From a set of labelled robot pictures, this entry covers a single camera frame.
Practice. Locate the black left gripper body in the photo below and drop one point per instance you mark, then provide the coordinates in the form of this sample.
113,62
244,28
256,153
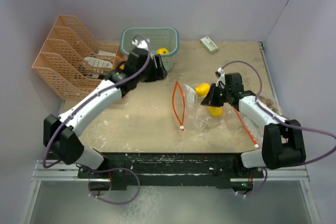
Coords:
154,73

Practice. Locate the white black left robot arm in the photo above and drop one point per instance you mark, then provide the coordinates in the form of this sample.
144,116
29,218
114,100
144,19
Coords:
61,133

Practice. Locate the light blue plastic basket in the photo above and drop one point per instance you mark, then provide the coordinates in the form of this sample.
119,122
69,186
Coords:
159,37

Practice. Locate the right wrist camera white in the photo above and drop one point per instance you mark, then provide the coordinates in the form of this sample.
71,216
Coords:
220,78

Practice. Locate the yellow fake lemon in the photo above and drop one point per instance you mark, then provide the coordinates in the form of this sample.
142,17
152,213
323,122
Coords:
161,51

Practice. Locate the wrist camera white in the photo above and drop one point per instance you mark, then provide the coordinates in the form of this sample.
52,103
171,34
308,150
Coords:
220,78
141,43

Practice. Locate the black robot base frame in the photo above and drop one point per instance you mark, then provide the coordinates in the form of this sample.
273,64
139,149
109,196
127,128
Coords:
220,170

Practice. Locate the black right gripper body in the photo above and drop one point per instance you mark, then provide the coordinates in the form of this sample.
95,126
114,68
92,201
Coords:
218,96

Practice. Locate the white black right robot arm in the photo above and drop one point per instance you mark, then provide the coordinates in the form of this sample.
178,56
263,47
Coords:
282,146

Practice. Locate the aluminium rail frame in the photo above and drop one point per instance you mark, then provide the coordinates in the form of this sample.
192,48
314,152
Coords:
58,173

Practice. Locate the orange mesh file organizer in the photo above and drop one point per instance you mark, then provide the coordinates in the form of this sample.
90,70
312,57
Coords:
63,50

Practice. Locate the yellow fake pear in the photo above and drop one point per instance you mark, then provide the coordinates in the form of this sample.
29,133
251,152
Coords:
202,89

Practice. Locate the small white green box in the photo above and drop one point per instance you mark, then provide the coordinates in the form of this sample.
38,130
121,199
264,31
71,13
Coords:
209,45

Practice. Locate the clear zip bag red seal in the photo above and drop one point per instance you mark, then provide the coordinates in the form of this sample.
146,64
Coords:
194,115

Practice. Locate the yellow fake fruit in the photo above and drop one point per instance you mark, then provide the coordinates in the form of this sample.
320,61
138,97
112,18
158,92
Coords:
215,111

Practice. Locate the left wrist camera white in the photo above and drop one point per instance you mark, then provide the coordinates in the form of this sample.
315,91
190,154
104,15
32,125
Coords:
141,43

